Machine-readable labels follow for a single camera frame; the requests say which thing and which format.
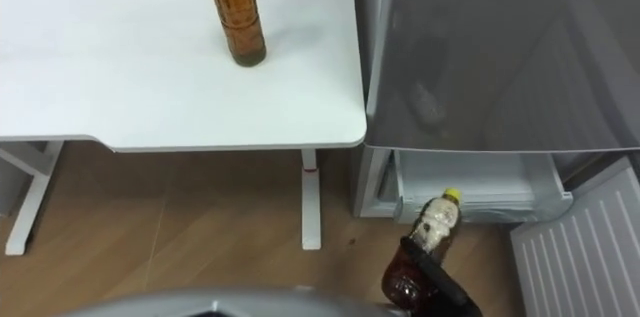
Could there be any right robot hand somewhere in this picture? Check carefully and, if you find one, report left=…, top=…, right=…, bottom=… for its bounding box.
left=398, top=235, right=485, bottom=317

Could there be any open white fridge door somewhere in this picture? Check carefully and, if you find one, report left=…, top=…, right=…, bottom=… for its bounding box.
left=509, top=155, right=640, bottom=317

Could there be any dark bottle with yellow cap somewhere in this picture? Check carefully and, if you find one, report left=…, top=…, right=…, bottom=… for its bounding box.
left=380, top=187, right=464, bottom=316

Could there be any grey fridge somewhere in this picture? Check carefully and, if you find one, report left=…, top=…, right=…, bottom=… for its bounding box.
left=348, top=0, right=640, bottom=226

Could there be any brown bottle with green cap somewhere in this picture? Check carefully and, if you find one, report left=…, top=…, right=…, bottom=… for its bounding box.
left=205, top=0, right=268, bottom=68

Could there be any robot body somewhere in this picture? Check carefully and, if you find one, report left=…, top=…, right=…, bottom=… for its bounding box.
left=58, top=285, right=412, bottom=317

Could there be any white desk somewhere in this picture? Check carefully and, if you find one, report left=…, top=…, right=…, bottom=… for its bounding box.
left=0, top=0, right=368, bottom=257

